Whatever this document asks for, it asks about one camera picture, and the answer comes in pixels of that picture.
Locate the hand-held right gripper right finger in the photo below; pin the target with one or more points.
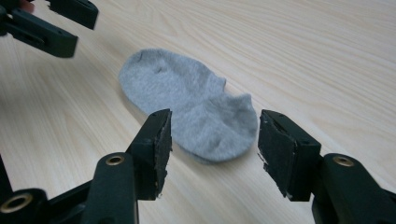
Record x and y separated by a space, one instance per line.
292 155

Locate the grey ankle sock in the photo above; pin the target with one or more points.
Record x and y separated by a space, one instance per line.
190 105

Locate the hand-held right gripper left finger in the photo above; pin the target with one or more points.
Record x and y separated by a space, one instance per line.
149 155

